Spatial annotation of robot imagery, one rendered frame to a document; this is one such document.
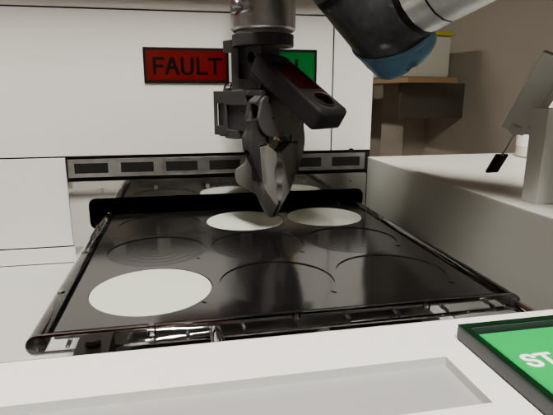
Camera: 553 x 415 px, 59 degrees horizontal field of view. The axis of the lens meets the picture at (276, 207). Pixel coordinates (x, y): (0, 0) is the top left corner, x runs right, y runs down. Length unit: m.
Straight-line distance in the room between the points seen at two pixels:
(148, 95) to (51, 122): 0.14
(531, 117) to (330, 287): 0.24
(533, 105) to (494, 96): 2.79
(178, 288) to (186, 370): 0.24
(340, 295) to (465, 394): 0.22
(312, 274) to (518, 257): 0.18
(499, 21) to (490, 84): 0.36
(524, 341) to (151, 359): 0.15
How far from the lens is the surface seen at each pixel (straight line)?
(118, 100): 0.72
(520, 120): 0.51
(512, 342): 0.22
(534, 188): 0.49
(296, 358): 0.20
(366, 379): 0.20
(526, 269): 0.48
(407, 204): 0.66
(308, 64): 0.74
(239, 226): 0.61
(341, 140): 0.76
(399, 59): 0.52
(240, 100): 0.57
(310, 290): 0.42
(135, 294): 0.42
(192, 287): 0.43
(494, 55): 3.32
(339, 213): 0.68
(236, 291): 0.42
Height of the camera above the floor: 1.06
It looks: 13 degrees down
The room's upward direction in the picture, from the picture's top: straight up
